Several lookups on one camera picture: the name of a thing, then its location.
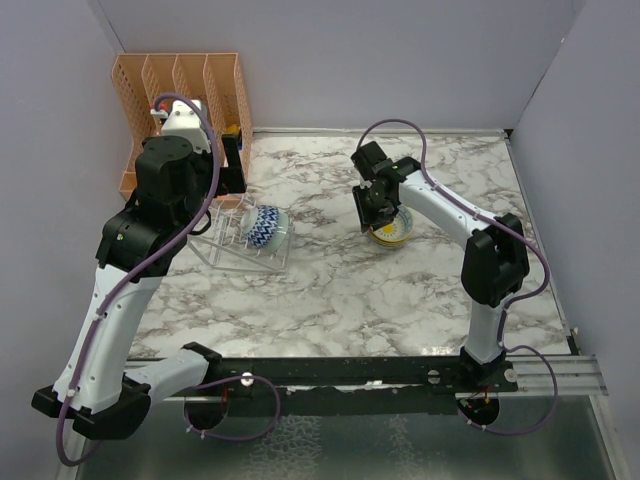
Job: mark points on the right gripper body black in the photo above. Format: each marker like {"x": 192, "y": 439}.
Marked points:
{"x": 372, "y": 212}

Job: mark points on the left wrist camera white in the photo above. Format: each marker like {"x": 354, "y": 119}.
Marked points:
{"x": 180, "y": 120}

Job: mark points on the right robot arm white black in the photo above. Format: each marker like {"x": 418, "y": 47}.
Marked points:
{"x": 494, "y": 263}

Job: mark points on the orange plastic file organizer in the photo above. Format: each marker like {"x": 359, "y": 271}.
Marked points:
{"x": 200, "y": 100}

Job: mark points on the white wire dish rack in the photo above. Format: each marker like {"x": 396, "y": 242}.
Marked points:
{"x": 218, "y": 242}

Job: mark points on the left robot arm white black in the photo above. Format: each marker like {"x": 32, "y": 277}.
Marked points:
{"x": 103, "y": 400}

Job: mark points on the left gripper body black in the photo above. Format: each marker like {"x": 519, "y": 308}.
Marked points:
{"x": 230, "y": 181}

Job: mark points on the red and blue patterned bowl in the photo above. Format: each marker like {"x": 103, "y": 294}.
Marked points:
{"x": 259, "y": 224}

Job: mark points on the yellow teal patterned bowl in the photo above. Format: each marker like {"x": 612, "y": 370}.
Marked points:
{"x": 397, "y": 232}

